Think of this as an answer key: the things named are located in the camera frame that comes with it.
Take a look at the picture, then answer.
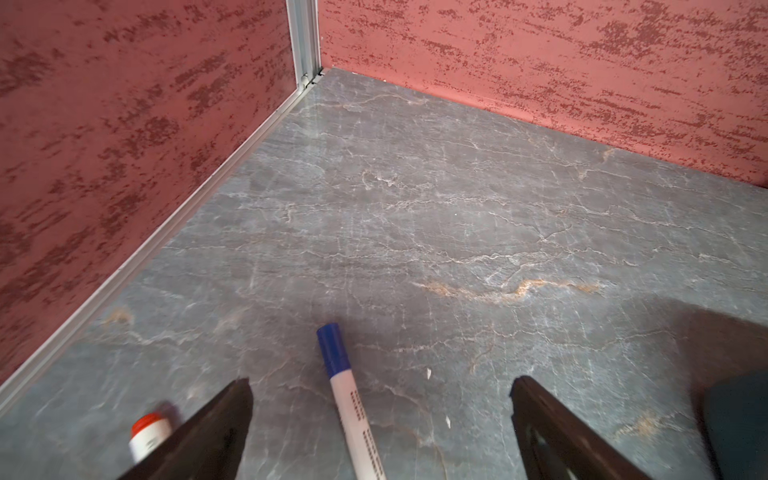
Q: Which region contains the blue capped white marker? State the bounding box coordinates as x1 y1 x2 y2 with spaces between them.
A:
316 323 386 480

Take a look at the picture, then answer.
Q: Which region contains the teal plastic storage box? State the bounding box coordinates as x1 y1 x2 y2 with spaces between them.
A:
703 370 767 479

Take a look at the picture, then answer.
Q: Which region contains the aluminium corner post left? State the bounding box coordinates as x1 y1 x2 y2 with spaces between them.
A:
286 0 322 91

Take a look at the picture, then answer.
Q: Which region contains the red capped white marker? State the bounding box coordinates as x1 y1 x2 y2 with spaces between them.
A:
129 412 173 464

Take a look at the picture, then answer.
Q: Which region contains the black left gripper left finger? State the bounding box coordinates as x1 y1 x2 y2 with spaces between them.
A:
121 378 254 479

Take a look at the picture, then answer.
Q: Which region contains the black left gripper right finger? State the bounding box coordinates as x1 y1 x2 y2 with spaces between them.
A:
510 376 648 479

